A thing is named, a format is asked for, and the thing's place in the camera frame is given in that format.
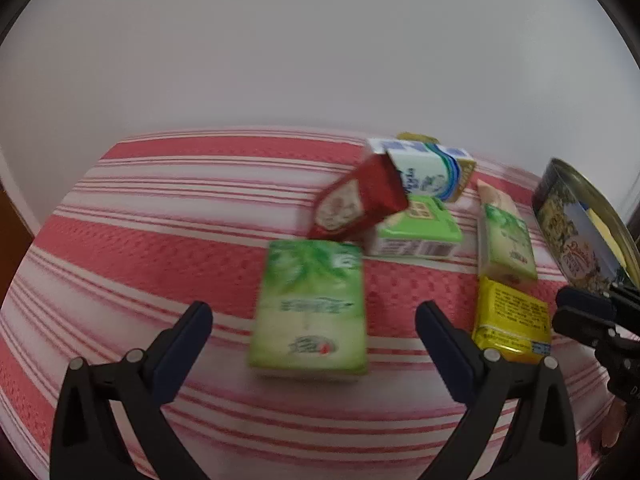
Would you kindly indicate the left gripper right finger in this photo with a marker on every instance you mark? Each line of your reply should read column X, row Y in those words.
column 541, row 440

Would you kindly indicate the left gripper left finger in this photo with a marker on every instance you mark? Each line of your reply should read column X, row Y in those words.
column 86, row 442

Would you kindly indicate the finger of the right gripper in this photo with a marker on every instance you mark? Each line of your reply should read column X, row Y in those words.
column 582, row 327
column 581, row 299

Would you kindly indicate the round metal cookie tin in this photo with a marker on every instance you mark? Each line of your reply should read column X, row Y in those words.
column 584, row 234

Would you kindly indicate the yellow foil packet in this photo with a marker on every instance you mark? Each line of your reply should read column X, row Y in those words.
column 515, row 324

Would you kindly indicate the green tissue pack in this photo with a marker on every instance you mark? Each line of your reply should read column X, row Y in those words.
column 505, row 252
column 310, row 319

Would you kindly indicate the green white small carton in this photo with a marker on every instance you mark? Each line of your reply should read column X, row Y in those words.
column 426, row 229

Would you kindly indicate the red snack packet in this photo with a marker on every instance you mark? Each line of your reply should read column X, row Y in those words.
column 357, row 202

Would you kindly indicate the beige paper sachet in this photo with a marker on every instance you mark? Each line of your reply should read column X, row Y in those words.
column 489, row 195

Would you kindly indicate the yellow green scouring sponge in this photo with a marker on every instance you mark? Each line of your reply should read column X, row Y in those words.
column 418, row 137

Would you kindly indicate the red striped tablecloth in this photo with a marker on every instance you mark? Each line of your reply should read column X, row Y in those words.
column 165, row 219

